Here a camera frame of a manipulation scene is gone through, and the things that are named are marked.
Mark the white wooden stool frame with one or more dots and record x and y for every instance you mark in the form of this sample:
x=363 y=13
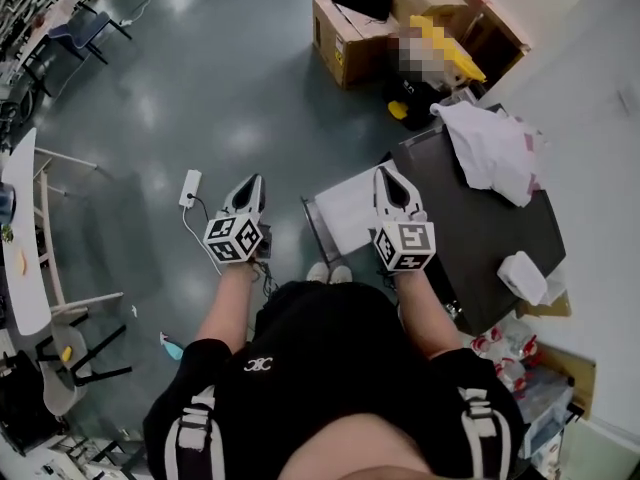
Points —
x=50 y=218

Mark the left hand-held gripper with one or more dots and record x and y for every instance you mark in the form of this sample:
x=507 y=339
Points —
x=232 y=240

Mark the person's black clothed torso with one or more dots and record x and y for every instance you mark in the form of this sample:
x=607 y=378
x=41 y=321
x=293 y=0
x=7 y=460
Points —
x=330 y=368

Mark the person's white left shoe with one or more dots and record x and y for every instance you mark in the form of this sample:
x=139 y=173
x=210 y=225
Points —
x=317 y=273

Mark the small yellow item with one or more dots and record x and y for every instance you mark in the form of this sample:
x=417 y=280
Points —
x=66 y=353

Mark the person's white shoe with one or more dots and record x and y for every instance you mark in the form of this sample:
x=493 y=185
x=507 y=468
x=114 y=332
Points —
x=341 y=274
x=317 y=273

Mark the white crumpled cloth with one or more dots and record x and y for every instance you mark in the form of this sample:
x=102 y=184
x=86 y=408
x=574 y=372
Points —
x=492 y=153

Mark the white long table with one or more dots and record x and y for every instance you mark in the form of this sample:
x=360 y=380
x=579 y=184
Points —
x=25 y=208

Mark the black cloth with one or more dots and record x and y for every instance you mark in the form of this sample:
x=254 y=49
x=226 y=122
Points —
x=362 y=0

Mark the grey chair black legs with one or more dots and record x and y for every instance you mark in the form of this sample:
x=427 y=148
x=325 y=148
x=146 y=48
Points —
x=62 y=383

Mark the flat brown cardboard box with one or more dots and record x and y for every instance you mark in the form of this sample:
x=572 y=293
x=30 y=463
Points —
x=575 y=373

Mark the blue chair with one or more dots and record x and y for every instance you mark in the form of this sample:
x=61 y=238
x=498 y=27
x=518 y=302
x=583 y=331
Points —
x=82 y=30

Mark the orange item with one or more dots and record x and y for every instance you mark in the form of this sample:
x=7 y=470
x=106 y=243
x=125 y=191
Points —
x=22 y=260

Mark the person's left forearm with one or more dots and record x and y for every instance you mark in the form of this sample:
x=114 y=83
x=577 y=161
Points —
x=227 y=303

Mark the person's right forearm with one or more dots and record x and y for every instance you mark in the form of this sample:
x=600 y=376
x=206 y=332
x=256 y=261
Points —
x=427 y=313

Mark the white tissue pack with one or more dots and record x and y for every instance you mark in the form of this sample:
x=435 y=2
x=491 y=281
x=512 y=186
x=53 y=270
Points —
x=522 y=275

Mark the large brown cardboard box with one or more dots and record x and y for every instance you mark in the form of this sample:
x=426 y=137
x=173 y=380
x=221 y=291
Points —
x=350 y=43

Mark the person's white right shoe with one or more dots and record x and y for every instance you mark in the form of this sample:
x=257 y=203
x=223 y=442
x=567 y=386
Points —
x=341 y=274

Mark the white power strip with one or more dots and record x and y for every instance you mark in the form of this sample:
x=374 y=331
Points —
x=191 y=188

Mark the pile of red-capped bottles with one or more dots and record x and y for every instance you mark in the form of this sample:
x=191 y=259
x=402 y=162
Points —
x=505 y=358

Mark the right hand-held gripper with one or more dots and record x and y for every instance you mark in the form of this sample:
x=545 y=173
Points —
x=407 y=245

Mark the dark cup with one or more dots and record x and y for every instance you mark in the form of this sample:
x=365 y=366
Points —
x=6 y=203

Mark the dark grey washing machine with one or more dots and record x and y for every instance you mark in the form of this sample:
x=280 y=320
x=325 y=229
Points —
x=475 y=238

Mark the clear plastic storage box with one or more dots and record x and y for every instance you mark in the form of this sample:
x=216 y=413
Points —
x=545 y=398

